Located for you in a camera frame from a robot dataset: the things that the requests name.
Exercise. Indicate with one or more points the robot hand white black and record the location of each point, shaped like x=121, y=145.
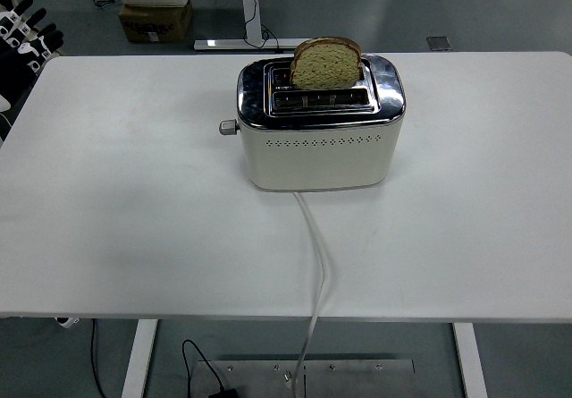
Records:
x=20, y=65

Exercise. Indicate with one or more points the grey toaster lever knob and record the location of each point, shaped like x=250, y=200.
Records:
x=228, y=127

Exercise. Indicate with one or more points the cream and chrome toaster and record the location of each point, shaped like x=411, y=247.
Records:
x=317, y=161

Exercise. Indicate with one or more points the brown cardboard box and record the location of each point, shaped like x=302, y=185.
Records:
x=154, y=24

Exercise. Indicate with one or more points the small white black object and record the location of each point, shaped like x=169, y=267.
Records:
x=67, y=322

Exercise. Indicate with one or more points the brown bread slice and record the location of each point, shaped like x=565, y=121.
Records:
x=324, y=69

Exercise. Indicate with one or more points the white table leg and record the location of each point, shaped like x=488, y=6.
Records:
x=138, y=358
x=469, y=362

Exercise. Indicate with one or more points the grey floor socket plate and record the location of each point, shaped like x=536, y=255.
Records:
x=439, y=43

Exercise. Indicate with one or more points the grey metal plate with screws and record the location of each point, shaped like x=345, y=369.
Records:
x=357, y=380

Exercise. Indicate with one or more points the white background table frame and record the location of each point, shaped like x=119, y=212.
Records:
x=250, y=9

